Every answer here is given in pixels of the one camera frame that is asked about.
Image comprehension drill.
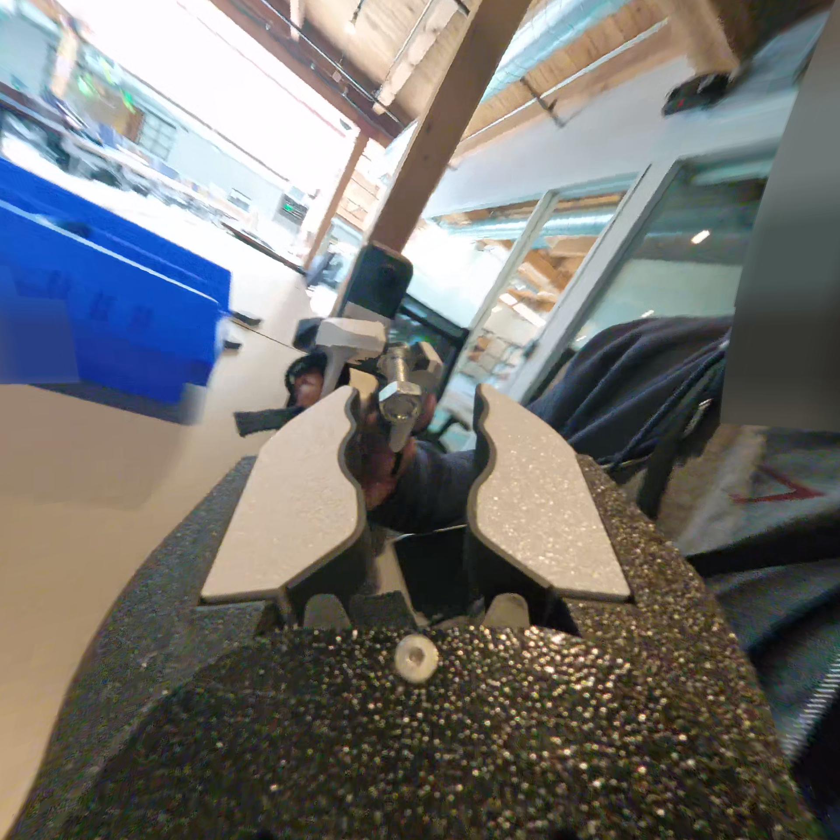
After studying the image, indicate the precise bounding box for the person's navy zip jacket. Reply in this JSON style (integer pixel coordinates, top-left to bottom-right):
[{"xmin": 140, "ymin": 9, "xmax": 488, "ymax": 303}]
[{"xmin": 525, "ymin": 317, "xmax": 840, "ymax": 788}]

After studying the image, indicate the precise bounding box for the silver hex bolt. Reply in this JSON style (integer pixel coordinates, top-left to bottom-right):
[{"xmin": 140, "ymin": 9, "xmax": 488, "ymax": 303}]
[{"xmin": 384, "ymin": 340, "xmax": 446, "ymax": 421}]

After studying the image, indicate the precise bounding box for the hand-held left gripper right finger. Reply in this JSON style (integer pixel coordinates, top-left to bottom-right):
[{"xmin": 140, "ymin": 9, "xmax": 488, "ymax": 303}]
[{"xmin": 467, "ymin": 384, "xmax": 632, "ymax": 603}]

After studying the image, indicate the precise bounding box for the grey framed glass partition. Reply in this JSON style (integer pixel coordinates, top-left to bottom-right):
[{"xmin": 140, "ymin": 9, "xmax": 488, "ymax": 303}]
[{"xmin": 453, "ymin": 154, "xmax": 782, "ymax": 408}]

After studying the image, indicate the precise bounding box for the wide brown wooden post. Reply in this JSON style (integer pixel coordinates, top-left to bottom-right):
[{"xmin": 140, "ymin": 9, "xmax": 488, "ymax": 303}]
[{"xmin": 364, "ymin": 0, "xmax": 534, "ymax": 263}]

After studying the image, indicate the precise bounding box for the blue plastic bin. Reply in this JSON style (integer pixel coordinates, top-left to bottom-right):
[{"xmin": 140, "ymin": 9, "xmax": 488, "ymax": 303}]
[{"xmin": 0, "ymin": 157, "xmax": 232, "ymax": 408}]

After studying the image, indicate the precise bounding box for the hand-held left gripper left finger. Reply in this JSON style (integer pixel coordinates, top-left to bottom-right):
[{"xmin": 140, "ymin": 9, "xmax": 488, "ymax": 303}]
[{"xmin": 200, "ymin": 386, "xmax": 368, "ymax": 606}]

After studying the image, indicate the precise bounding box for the black lanyard with metal clip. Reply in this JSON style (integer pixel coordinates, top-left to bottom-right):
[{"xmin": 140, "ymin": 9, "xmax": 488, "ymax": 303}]
[{"xmin": 637, "ymin": 341, "xmax": 731, "ymax": 521}]

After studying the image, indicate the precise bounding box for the thin brown wooden post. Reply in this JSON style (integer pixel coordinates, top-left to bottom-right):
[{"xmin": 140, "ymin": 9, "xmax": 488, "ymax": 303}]
[{"xmin": 305, "ymin": 131, "xmax": 368, "ymax": 270}]

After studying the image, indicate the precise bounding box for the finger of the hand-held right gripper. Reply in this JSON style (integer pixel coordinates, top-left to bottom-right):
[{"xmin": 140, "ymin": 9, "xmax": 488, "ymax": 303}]
[{"xmin": 315, "ymin": 319, "xmax": 389, "ymax": 399}]

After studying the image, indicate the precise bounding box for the person's right hand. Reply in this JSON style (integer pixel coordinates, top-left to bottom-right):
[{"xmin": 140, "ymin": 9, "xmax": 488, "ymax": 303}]
[{"xmin": 294, "ymin": 371, "xmax": 437, "ymax": 511}]

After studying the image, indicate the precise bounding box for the black ceiling device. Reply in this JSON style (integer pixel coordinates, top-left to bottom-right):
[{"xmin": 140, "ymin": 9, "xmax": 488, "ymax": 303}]
[{"xmin": 663, "ymin": 72, "xmax": 731, "ymax": 117}]

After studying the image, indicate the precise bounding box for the silver hex nut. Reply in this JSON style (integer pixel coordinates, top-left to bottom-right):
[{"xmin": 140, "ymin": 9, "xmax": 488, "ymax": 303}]
[{"xmin": 377, "ymin": 382, "xmax": 424, "ymax": 422}]

